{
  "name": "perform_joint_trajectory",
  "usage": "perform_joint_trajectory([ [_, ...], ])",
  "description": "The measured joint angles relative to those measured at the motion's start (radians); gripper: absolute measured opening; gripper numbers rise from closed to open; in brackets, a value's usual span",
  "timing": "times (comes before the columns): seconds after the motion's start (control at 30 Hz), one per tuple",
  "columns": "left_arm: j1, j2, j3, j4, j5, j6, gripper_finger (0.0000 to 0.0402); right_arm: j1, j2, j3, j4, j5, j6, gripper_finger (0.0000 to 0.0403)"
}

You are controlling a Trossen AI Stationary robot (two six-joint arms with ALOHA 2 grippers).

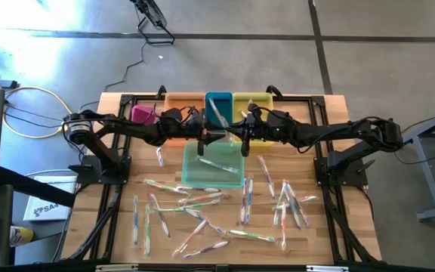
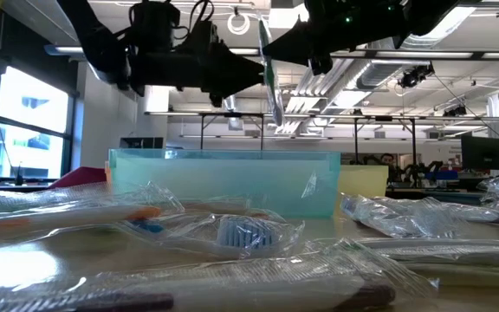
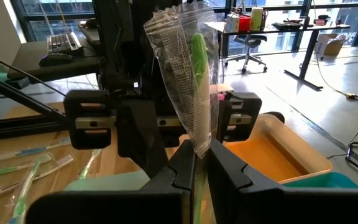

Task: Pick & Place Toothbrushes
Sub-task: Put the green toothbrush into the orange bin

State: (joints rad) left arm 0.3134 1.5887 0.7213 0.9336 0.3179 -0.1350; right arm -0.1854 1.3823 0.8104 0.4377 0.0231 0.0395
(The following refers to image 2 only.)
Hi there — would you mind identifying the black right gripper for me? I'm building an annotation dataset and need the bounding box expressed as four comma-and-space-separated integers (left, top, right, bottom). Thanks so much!
262, 0, 406, 76

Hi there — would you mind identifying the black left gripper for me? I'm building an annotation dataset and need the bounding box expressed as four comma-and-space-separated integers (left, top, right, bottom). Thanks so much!
130, 42, 266, 108

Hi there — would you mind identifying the green toothbrush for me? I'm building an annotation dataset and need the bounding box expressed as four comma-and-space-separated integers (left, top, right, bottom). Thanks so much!
0, 180, 186, 217
303, 237, 499, 288
256, 11, 286, 127

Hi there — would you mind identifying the white ceiling light panel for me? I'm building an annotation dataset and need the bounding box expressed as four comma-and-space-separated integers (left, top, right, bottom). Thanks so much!
269, 3, 311, 29

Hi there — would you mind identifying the green translucent plastic bin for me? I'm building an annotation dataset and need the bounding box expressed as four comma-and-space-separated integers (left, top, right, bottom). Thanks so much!
107, 148, 342, 220

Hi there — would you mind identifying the person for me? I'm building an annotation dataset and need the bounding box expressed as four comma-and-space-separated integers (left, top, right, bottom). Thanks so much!
379, 152, 400, 183

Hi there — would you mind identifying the yellow plastic bin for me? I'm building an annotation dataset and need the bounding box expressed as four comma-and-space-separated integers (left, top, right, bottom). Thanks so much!
338, 164, 390, 204

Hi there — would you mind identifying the magenta plastic bin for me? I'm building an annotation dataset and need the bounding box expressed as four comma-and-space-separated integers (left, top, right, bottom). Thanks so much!
46, 166, 108, 190

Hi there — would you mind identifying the blue box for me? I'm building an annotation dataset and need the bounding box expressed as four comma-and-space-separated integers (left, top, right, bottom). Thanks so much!
424, 170, 461, 181

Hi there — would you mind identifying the large window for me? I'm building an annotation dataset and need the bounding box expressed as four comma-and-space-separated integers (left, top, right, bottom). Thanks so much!
0, 64, 80, 181

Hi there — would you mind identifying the black computer monitor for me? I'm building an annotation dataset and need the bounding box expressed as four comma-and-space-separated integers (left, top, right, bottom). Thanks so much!
460, 134, 499, 172

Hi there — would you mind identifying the purple wrapped toothbrush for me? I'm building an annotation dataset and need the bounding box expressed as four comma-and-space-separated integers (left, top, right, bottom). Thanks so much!
0, 247, 441, 312

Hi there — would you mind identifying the white cable coil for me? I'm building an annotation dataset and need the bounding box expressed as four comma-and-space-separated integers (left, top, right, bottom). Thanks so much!
226, 11, 251, 36

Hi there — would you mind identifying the black metal frame stand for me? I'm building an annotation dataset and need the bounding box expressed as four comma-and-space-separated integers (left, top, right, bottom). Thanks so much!
145, 110, 419, 166

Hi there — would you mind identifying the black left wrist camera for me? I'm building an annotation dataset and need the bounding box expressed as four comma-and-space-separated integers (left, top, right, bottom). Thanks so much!
186, 19, 224, 51

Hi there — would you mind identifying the black ceiling camera rig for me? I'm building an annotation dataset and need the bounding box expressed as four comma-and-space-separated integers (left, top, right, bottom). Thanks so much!
399, 62, 435, 90

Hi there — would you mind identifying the black overhead frame rail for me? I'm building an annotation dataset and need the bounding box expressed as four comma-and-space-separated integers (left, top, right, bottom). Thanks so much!
43, 42, 499, 62

